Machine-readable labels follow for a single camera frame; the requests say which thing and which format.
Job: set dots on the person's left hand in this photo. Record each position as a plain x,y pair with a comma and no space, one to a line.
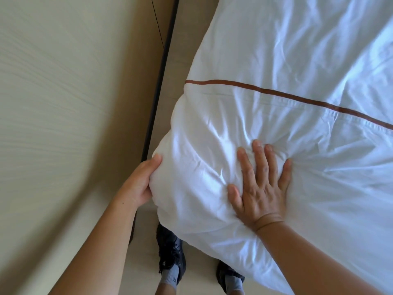
136,184

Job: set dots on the person's right hand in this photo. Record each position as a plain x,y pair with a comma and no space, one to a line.
261,199

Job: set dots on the person's right little finger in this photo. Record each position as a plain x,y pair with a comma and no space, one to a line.
286,175

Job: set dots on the person's left thumb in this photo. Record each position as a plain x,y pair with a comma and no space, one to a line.
150,165

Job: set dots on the person's right thumb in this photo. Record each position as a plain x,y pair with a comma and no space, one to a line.
235,198

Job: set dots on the person's right middle finger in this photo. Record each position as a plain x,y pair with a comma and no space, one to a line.
260,161

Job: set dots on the white duvet with brown stripe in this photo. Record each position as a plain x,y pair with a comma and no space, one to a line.
276,98

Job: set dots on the person's right forearm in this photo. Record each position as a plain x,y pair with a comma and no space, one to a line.
307,261

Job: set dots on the beige elastic wrist band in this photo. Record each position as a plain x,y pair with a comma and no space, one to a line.
267,222

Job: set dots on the person's right black shoe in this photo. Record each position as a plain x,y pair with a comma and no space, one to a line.
224,273

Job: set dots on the person's black shoe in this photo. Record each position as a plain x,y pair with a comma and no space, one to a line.
172,245
224,273

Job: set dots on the person's left black shoe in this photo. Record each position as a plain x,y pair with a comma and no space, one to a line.
172,245

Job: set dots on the person's right grey sock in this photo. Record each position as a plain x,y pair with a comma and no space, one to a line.
235,285

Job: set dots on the person's grey sock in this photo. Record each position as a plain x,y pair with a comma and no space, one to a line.
235,285
171,277

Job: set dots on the person's left grey sock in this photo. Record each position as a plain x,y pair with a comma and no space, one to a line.
171,277

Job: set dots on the black wall trim strip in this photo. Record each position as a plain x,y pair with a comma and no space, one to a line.
156,89

